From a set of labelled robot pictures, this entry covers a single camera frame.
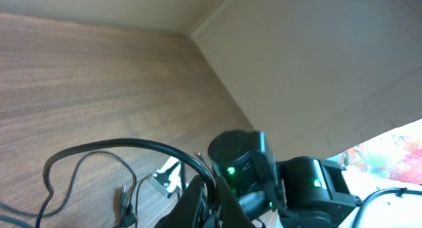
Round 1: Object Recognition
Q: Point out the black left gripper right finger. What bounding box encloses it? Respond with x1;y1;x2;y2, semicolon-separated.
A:
216;176;255;228

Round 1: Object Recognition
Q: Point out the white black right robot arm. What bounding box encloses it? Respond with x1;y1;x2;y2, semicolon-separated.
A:
208;130;421;227

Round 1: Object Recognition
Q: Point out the thin black USB cable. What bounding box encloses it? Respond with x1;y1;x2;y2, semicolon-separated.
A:
0;150;138;228

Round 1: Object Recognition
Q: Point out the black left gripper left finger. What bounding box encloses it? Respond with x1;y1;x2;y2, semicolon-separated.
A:
154;175;205;228

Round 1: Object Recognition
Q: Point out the thick black USB-C cable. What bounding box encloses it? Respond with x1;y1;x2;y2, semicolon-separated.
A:
34;138;217;228

